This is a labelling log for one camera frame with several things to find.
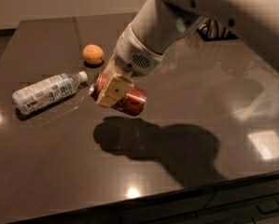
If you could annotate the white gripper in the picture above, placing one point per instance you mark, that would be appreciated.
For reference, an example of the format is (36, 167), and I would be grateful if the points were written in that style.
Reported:
(130, 54)

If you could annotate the red coke can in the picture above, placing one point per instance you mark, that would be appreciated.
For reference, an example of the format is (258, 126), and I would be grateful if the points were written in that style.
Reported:
(132, 104)

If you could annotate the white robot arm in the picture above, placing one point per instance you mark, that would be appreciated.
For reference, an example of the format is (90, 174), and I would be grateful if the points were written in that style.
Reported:
(159, 23)

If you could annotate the orange fruit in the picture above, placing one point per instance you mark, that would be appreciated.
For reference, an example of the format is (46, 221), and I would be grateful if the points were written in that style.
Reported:
(93, 54)

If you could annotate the clear plastic water bottle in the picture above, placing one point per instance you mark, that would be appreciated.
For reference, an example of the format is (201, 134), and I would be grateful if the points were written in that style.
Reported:
(47, 92)

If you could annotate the black wire napkin basket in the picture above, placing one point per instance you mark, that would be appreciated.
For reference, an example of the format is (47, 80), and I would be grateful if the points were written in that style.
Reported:
(211, 30)

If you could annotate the black drawer handle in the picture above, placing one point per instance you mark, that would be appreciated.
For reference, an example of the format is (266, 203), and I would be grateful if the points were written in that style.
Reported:
(269, 207)

